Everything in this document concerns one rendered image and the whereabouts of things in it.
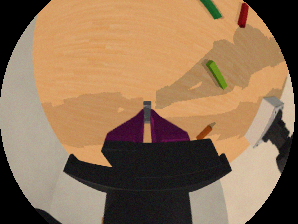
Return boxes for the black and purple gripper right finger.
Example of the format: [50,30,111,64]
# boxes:
[150,109,190,143]

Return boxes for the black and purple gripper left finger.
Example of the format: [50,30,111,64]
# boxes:
[104,109,144,143]

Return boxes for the red rod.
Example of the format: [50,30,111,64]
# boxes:
[237,3,249,28]

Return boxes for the grey rod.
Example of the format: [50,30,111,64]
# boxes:
[143,101,151,123]

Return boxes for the orange rod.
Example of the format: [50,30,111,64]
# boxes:
[196,125,213,140]

